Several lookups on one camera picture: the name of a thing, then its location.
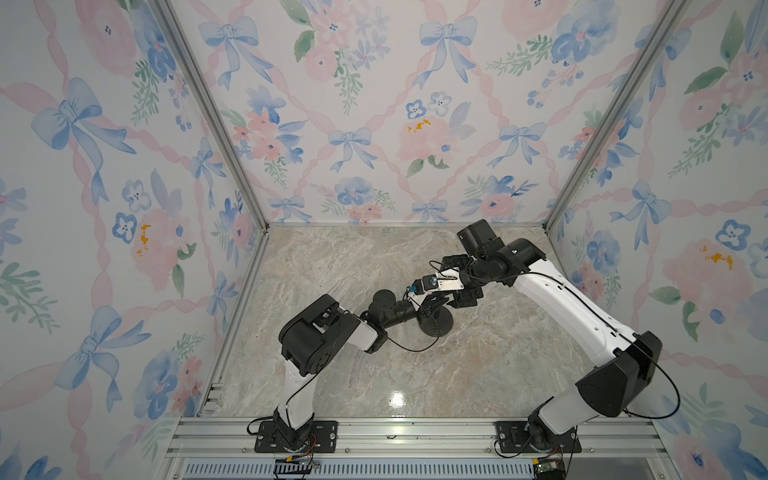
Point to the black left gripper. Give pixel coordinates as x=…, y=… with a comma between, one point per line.
x=427, y=311

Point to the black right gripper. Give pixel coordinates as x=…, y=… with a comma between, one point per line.
x=465, y=296

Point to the black round microphone stand base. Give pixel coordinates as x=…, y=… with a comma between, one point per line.
x=445, y=323

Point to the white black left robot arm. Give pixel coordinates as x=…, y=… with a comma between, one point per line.
x=313, y=338

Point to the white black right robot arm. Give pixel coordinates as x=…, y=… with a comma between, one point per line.
x=625, y=361

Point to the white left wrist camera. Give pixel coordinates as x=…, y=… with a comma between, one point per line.
x=419, y=292

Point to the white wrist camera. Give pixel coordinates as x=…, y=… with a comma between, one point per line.
x=419, y=292
x=443, y=281

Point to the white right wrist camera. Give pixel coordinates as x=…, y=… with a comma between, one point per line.
x=443, y=281

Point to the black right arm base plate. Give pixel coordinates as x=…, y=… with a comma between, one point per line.
x=513, y=437

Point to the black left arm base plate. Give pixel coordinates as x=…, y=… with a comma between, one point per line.
x=313, y=437

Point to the aluminium mounting rail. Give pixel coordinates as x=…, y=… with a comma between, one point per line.
x=418, y=448

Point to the aluminium right corner post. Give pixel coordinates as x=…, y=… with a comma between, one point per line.
x=658, y=36

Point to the aluminium corner post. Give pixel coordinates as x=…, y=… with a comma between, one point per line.
x=658, y=36
x=169, y=24

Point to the aluminium left corner post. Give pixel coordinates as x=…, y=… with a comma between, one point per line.
x=169, y=24

